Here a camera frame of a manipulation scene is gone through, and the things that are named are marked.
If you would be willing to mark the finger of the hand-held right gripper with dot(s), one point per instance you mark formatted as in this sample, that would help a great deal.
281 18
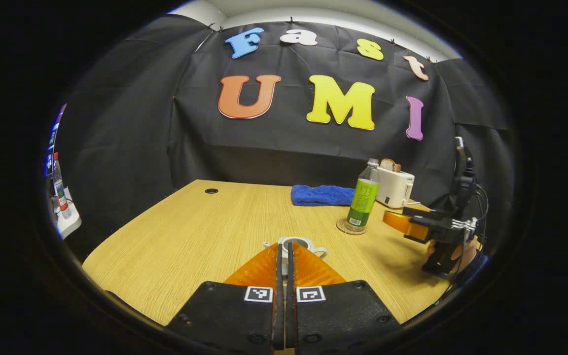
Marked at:
407 228
422 212

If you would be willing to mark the white toaster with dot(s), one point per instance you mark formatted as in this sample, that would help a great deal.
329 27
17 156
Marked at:
396 188

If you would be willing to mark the bread slice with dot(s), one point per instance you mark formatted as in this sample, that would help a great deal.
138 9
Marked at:
388 165

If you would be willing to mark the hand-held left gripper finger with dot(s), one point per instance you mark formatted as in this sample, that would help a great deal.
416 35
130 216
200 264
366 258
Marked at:
291 305
279 305

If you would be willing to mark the white side table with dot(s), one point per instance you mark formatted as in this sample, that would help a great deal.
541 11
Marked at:
69 224

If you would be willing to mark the black backdrop cloth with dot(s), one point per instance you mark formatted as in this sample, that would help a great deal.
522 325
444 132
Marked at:
141 123

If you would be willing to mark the blue towel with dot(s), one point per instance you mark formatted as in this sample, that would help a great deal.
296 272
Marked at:
321 195

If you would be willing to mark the green label water bottle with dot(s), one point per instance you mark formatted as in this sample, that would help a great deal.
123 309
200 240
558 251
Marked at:
363 197

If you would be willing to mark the white ceramic teacup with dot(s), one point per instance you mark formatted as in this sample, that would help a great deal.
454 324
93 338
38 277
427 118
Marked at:
303 242

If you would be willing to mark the red cap plastic bottle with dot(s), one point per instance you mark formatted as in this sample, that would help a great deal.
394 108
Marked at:
61 192

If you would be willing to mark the computer monitor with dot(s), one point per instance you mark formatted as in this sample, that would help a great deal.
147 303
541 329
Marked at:
51 148

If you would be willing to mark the round wooden coaster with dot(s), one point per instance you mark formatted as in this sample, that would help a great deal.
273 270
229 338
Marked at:
343 228

